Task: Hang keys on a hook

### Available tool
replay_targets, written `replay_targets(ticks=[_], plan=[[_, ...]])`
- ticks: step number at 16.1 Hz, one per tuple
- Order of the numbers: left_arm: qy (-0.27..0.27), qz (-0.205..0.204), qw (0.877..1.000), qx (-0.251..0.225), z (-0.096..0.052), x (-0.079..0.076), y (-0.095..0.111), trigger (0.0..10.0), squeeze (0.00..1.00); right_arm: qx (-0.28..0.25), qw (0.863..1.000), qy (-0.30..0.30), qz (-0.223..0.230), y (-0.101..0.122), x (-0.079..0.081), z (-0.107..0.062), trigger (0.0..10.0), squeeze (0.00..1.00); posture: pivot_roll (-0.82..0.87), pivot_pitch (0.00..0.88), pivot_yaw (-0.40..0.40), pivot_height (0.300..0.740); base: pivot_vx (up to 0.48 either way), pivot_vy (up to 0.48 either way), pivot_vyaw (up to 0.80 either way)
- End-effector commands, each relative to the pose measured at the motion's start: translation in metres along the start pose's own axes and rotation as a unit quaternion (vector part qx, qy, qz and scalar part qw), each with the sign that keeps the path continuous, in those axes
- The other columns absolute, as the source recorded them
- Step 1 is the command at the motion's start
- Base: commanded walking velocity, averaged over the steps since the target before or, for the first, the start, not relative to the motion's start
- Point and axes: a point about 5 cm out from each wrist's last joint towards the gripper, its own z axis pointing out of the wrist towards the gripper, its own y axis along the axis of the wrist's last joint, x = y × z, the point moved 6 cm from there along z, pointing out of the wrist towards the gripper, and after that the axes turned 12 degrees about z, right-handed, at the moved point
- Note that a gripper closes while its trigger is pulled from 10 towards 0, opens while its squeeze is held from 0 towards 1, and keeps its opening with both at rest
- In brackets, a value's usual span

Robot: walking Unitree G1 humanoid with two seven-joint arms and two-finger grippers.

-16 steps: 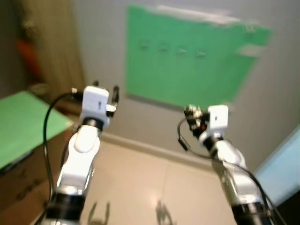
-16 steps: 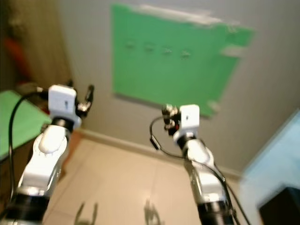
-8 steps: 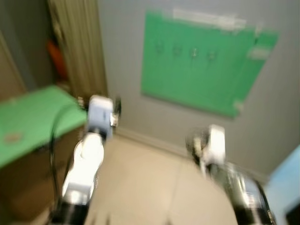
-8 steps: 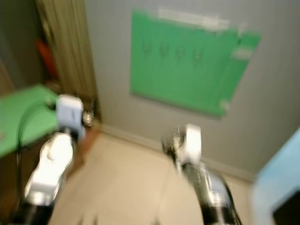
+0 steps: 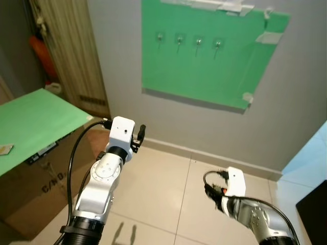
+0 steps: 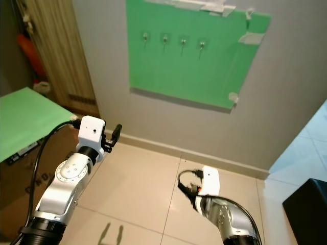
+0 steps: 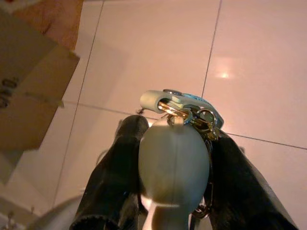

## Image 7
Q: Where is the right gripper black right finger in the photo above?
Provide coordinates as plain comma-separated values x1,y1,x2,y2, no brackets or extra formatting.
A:
203,130,299,230

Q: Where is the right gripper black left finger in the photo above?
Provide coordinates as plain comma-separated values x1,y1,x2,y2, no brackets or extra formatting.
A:
69,115,151,230

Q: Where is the keyring with white figurine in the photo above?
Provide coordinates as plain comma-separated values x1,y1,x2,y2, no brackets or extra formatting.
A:
138,89,225,230

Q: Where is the brown cardboard box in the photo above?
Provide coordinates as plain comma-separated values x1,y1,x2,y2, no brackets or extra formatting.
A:
0,14,81,151

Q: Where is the brown floor mat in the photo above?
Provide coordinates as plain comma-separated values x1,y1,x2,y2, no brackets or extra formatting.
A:
14,0,83,52

